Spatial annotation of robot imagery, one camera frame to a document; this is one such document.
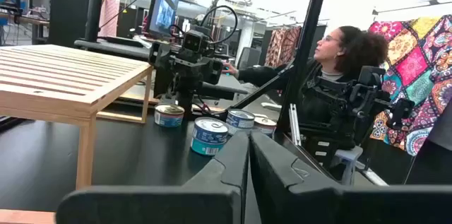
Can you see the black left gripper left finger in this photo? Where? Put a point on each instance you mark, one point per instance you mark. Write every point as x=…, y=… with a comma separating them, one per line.
x=159, y=203

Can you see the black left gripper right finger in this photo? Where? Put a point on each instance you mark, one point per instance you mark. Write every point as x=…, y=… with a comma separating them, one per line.
x=335, y=206

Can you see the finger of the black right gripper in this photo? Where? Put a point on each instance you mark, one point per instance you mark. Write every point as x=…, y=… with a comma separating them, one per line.
x=212, y=70
x=160, y=59

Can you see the blue teal tuna can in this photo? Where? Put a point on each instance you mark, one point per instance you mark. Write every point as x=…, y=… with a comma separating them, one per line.
x=208, y=139

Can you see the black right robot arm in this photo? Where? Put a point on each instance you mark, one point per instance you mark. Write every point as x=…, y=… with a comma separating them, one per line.
x=219, y=91

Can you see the wooden slatted shelf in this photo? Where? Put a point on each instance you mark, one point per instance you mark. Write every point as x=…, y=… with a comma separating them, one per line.
x=53, y=75

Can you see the grey plastic stool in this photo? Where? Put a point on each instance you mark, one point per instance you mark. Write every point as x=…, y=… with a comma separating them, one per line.
x=347, y=160

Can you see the pink blue label can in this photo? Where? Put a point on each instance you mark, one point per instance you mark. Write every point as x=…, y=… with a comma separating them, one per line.
x=265, y=126
x=169, y=118

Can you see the black computer monitor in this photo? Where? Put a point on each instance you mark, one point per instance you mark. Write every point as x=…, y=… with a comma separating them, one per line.
x=164, y=5

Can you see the blue white label can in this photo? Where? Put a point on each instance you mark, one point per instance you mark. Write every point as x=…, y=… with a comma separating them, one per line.
x=239, y=121

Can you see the red patterned cloth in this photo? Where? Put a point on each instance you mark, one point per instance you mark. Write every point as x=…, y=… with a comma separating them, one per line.
x=282, y=45

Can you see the black monitor stand pole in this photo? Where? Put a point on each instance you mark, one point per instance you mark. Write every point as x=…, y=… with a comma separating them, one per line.
x=95, y=5

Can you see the silver aluminium extrusion bar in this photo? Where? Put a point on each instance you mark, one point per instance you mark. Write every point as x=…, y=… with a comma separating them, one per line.
x=295, y=125

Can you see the black upright panel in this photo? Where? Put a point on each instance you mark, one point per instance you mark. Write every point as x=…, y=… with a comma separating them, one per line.
x=69, y=5

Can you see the person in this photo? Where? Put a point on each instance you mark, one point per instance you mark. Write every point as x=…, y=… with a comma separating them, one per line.
x=339, y=58

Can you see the colourful patchwork cloth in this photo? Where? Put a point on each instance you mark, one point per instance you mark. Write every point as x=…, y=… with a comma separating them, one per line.
x=416, y=75

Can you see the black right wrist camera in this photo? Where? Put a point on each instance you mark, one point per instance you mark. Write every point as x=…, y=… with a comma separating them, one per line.
x=194, y=40

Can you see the black aluminium table frame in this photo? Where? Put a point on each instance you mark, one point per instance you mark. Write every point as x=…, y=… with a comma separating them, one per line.
x=305, y=51

